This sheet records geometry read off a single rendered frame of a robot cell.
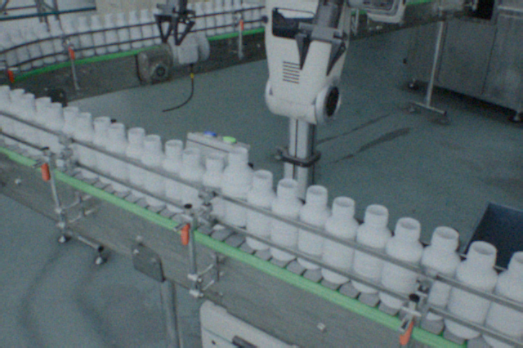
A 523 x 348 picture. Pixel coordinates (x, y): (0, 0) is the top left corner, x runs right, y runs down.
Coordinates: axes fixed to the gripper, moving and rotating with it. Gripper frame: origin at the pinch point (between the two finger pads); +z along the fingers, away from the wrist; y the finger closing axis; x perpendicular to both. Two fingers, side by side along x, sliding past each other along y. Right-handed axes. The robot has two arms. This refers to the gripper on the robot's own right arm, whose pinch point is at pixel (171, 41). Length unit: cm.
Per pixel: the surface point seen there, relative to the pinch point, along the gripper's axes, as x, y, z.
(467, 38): 345, -70, -54
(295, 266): -7, 63, 38
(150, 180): -18.1, 26.5, 30.9
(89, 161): -21.4, 4.4, 32.9
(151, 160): -19.1, 27.0, 26.2
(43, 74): 8, -98, 24
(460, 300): -4, 93, 30
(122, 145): -20.3, 16.2, 25.7
